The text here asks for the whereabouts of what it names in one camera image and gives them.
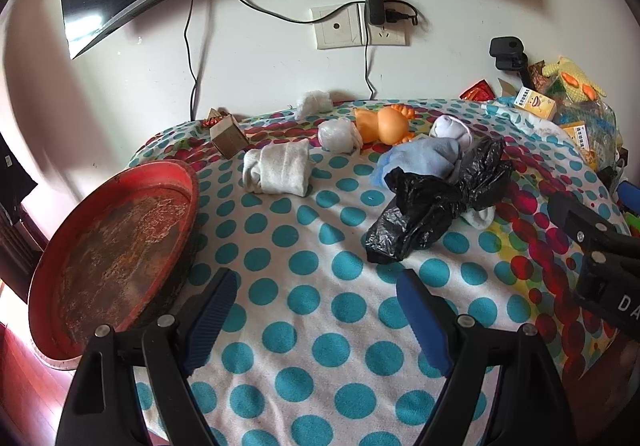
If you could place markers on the orange rubber duck toy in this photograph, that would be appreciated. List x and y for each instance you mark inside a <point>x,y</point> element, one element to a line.
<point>385,124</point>

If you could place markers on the yellow knitted duck toy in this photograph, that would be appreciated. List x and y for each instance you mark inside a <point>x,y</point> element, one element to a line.
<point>575,76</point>

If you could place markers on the polka dot blanket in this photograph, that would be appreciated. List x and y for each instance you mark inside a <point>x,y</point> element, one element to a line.
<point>320,246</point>

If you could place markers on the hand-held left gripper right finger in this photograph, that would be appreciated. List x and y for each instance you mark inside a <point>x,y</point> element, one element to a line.
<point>422,321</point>

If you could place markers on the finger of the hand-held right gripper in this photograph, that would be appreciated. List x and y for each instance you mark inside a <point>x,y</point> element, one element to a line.
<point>575,216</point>

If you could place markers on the yellow carton box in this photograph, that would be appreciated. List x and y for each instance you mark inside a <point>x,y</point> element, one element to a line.
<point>582,136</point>
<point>536,104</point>

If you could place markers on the white power outlet plate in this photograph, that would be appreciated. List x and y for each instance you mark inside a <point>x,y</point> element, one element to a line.
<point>387,34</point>

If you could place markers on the white round hole wall plate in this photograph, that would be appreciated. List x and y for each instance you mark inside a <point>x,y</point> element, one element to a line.
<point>336,29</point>

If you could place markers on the red foil candy wrapper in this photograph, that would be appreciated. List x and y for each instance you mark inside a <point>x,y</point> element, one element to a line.
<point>212,119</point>

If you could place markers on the brown cardboard flap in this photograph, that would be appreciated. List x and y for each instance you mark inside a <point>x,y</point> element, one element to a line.
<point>504,89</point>

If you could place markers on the large white sock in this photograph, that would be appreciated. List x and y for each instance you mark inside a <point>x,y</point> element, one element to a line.
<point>280,166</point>

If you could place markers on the white patterned cloth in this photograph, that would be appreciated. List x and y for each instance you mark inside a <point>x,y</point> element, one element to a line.
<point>520,119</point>

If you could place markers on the grey white sock ball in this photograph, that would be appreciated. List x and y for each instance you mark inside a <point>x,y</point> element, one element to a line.
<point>450,129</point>

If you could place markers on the red snack packet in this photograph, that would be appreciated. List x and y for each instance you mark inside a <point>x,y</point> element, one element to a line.
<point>476,92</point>

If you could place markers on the crumpled white sock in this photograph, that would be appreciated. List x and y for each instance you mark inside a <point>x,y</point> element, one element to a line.
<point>312,102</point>

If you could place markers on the black plastic bag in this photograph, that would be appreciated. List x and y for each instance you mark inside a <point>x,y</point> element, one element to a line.
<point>430,211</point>

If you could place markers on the red round tray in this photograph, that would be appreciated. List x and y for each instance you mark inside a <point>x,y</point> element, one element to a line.
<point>115,256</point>

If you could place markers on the black power adapter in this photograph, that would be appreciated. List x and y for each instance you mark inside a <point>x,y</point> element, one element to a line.
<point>374,4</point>

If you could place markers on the light blue cloth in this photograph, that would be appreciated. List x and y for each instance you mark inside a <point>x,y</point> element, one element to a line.
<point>420,155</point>

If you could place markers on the small white sock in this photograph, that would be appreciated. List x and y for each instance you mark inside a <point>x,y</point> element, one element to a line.
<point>480,218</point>

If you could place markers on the clear plastic bag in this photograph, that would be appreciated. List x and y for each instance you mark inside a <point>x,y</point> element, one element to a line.
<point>595,119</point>

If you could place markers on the small red brown box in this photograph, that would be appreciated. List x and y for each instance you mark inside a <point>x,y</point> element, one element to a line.
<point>229,136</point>

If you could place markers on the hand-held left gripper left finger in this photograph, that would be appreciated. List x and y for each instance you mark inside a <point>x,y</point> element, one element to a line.
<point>211,316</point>

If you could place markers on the blue plastic item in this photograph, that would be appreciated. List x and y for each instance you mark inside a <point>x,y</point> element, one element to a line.
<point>631,198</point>

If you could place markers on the brown snack packet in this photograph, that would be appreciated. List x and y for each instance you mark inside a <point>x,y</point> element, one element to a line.
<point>539,74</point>

